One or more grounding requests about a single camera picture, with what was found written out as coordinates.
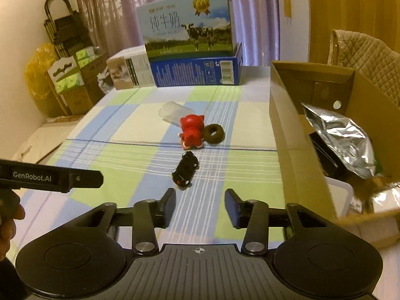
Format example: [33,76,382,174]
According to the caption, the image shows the purple curtain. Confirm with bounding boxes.
[77,0,280,66]

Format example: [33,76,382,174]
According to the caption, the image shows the black product box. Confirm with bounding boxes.
[309,132,346,179]

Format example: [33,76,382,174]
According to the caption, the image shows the silver green foil pouch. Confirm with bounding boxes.
[302,103,383,180]

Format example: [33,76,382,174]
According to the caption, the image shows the person's left hand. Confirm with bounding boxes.
[0,203,26,262]

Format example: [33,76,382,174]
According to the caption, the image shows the large cardboard box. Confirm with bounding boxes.
[269,61,399,249]

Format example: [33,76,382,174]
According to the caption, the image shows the plaid bed sheet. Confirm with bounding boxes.
[7,66,284,261]

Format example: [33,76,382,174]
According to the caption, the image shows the yellow plastic bag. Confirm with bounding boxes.
[24,43,62,118]

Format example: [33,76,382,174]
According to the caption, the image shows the tissue display box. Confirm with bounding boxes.
[47,56,84,115]

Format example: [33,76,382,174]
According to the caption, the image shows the white square night light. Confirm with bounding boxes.
[325,177,354,218]

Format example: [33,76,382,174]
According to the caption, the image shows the crumpled white plastic bag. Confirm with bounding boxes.
[97,67,114,95]

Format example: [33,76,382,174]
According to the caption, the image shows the beige white product box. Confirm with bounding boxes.
[106,45,155,90]

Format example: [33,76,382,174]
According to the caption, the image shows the flat cardboard on floor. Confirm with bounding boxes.
[11,115,84,164]

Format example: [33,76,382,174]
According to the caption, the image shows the red cat figurine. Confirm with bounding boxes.
[179,114,205,150]

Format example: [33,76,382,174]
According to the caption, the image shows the quilted beige chair cover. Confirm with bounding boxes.
[327,29,399,106]

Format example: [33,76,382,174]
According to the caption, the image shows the cotton swab pack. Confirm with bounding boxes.
[350,181,399,213]

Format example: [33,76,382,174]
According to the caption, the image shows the black folding trolley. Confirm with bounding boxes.
[43,0,93,58]

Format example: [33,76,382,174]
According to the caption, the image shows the milk carton gift box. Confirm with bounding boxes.
[136,0,237,62]

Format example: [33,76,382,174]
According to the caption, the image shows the clear plastic cup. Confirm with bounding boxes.
[159,101,195,127]

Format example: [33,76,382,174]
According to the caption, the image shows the brown hair scrunchie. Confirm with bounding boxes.
[203,124,225,144]

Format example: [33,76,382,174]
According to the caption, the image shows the stacked cardboard boxes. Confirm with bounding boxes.
[61,46,107,115]

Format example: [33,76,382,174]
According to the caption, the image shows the blue flat carton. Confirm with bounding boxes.
[150,43,243,88]

